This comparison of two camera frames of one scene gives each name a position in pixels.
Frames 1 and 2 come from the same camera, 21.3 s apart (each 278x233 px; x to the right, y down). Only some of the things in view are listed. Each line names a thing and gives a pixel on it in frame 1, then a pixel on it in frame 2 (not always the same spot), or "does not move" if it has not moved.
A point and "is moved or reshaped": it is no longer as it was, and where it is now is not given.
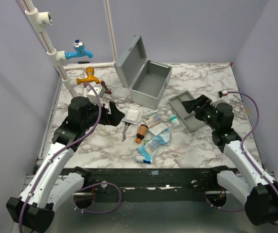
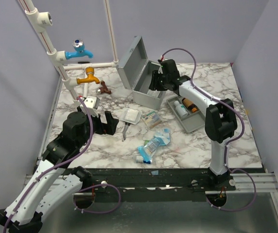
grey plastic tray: x=189 y=119 does not move
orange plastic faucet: x=89 y=70 does not move
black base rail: x=150 y=185 does not move
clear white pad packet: x=158 y=128 to x=154 y=93
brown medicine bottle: x=142 y=131 is moved or reshaped
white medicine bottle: x=174 y=119 to x=181 y=109
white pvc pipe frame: x=42 y=19 does not move
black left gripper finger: x=115 y=118 to x=112 y=124
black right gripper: x=200 y=111 to x=160 y=79
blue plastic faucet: x=78 y=45 does not move
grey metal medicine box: x=147 y=80 does not move
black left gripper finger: x=114 y=109 to x=109 y=119
